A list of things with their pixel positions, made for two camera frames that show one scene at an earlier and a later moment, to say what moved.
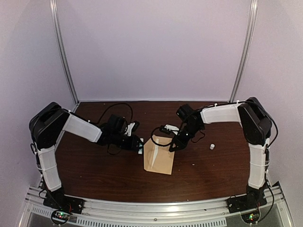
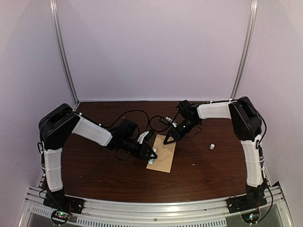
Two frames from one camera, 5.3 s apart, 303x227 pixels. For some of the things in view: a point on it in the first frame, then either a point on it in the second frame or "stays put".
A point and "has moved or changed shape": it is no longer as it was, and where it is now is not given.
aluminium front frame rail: [96, 213] stays put
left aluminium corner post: [53, 8] stays put
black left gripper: [132, 144] -> [142, 152]
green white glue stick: [141, 142] has moved or changed shape
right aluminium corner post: [248, 36] stays put
